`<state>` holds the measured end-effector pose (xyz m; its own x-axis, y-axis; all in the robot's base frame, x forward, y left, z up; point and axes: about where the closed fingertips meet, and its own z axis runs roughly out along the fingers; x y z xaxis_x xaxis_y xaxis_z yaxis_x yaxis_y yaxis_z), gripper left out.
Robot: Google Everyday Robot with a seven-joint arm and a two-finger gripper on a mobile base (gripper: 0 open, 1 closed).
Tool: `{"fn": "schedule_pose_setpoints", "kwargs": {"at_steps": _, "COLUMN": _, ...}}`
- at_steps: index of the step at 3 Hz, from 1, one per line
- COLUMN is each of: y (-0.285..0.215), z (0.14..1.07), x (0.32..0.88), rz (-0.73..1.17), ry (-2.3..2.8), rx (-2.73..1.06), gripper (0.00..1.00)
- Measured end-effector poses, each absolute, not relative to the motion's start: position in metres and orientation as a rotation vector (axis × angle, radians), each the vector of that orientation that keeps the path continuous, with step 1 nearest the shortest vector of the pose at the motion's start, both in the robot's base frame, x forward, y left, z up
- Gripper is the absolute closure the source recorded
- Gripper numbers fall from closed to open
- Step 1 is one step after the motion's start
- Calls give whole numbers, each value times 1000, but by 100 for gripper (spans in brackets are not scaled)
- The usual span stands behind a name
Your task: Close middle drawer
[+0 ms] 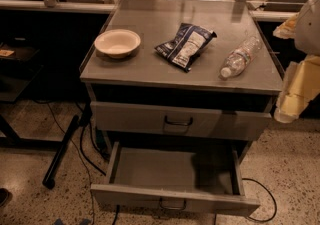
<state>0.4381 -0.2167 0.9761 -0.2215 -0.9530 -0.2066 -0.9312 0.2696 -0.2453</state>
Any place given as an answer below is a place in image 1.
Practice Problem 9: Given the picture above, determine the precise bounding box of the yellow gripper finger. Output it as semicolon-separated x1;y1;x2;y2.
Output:
273;14;298;39
274;55;320;123

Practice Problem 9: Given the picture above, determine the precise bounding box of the grey drawer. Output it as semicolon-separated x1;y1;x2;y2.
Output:
91;101;271;141
91;142;260;216

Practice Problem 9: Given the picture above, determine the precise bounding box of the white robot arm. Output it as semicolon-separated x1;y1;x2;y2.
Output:
273;0;320;123

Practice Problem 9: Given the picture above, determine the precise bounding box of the grey drawer cabinet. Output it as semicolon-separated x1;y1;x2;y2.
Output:
81;0;282;156

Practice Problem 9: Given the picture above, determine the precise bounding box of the grey top drawer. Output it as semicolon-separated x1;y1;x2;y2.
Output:
91;101;271;141

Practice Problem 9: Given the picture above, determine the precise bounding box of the clear plastic water bottle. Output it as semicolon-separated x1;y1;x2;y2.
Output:
219;36;262;80

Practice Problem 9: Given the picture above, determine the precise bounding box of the blue chip bag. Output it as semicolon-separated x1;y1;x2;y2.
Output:
155;23;217;73

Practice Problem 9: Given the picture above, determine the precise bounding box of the white bowl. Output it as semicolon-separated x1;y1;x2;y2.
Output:
94;29;141;59

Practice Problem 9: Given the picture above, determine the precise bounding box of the black table leg bar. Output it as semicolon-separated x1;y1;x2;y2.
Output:
42;115;79;189

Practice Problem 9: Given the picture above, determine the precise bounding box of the dark side table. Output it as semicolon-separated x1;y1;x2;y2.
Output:
0;38;43;103

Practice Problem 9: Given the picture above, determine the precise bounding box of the metal railing bar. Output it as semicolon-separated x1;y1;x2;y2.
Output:
0;0;117;14

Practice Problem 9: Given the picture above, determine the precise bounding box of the black floor cable loop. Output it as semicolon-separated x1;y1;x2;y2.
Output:
241;177;278;223

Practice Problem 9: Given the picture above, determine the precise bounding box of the black cable on floor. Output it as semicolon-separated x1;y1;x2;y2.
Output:
78;123;107;177

